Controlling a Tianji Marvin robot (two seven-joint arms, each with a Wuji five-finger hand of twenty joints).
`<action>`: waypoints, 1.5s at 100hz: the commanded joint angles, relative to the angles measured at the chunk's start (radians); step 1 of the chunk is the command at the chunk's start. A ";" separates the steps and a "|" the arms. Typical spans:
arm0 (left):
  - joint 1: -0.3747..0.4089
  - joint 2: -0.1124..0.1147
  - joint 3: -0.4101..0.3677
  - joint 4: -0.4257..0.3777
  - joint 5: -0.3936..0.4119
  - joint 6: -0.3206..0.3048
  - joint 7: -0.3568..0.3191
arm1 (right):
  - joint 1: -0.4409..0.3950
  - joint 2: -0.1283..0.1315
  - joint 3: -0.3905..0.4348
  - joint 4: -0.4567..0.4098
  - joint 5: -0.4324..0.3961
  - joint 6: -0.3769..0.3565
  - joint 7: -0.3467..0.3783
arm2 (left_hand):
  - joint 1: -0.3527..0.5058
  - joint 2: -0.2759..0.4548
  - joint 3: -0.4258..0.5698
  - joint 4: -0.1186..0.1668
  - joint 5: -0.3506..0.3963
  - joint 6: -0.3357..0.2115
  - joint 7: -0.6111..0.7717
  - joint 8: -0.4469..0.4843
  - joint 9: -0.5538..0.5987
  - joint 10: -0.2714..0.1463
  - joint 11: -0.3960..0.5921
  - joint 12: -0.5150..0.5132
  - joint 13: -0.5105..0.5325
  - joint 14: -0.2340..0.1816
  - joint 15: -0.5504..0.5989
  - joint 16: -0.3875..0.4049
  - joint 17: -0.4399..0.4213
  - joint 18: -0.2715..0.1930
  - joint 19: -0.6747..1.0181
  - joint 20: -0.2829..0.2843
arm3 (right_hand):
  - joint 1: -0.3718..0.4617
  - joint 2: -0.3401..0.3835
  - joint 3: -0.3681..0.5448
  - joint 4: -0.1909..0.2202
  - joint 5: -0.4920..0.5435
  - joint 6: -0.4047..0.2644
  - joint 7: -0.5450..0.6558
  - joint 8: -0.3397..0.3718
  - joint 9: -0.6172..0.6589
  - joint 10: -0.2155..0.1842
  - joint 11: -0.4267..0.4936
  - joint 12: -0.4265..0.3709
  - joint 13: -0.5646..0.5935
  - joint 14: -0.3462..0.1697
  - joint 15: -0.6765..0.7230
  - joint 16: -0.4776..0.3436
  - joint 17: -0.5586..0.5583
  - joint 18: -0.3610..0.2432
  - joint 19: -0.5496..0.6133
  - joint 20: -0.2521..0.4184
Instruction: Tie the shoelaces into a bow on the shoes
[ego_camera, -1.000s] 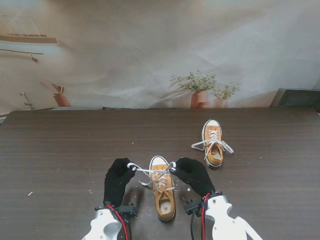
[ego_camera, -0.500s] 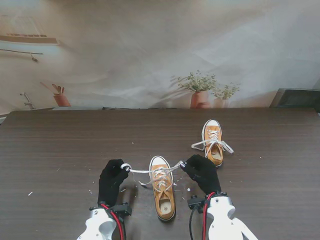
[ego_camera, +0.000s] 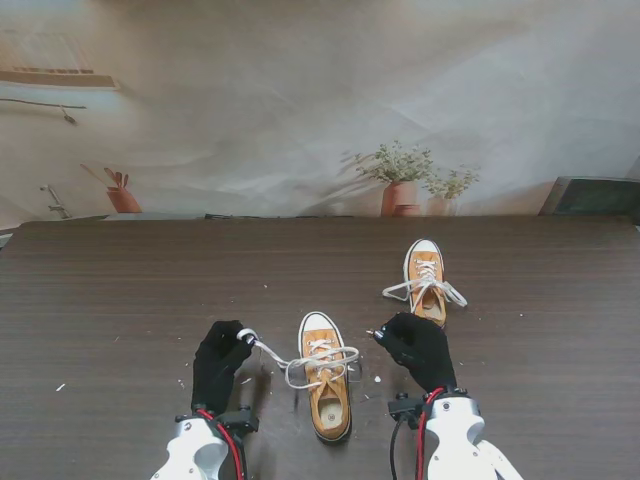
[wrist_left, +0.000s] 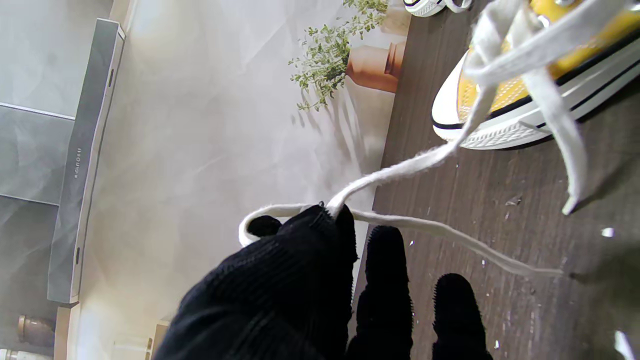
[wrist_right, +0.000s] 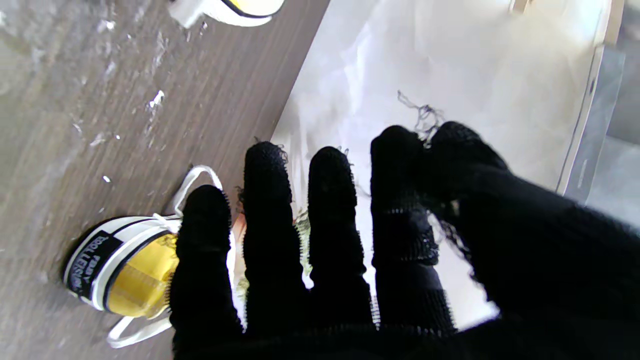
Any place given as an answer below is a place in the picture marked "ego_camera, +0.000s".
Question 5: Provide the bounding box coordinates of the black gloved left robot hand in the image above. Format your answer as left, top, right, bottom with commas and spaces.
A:
191, 319, 257, 417

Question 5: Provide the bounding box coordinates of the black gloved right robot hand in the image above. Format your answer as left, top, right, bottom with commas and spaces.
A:
372, 312, 458, 400

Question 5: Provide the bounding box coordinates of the white shoelace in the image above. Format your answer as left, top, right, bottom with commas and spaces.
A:
382, 259, 469, 324
234, 327, 362, 391

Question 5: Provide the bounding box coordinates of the yellow canvas sneaker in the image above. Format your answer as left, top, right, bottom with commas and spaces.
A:
298, 311, 353, 444
402, 238, 448, 331

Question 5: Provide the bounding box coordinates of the printed kitchen backdrop cloth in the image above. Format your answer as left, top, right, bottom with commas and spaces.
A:
0, 0, 640, 221

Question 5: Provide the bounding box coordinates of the red left wrist cable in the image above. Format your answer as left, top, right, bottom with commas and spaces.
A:
196, 408, 242, 480

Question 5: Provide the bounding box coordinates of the red wrist cable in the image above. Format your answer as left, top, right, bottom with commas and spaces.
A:
196, 408, 242, 480
415, 387, 446, 480

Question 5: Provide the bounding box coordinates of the red right wrist cable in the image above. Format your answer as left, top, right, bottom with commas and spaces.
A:
415, 387, 446, 480

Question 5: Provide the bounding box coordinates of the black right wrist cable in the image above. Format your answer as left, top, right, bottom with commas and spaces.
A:
388, 422, 407, 480

